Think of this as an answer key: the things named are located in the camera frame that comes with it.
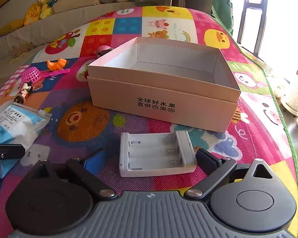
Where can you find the blue white snack bag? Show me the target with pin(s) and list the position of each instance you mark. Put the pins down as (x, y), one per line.
(21, 125)

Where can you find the white battery charger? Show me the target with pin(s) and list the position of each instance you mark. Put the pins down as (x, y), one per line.
(156, 154)

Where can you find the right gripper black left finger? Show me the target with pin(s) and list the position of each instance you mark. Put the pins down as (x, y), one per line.
(85, 172)

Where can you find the pink plastic toy strainer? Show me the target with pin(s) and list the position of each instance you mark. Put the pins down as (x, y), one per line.
(33, 75)

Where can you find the orange plastic toy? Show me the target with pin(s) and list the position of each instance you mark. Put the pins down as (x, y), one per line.
(58, 65)

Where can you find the beige sofa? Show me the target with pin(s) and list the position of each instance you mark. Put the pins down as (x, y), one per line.
(47, 30)

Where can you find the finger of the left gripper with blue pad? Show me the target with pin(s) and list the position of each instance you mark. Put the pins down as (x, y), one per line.
(9, 156)

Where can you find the yellow plush toy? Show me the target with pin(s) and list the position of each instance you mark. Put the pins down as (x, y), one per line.
(35, 12)

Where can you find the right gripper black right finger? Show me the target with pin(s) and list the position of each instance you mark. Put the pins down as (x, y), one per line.
(217, 170)

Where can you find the brown small plush toy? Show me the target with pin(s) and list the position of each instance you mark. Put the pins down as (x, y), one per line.
(22, 49)

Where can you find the pink cardboard box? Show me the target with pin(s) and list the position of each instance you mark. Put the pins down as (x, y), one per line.
(175, 81)

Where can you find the pink cartoon figure toy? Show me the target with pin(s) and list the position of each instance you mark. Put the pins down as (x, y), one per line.
(102, 50)

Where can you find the green dinosaur towel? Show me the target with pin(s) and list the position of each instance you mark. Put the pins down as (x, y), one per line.
(222, 10)

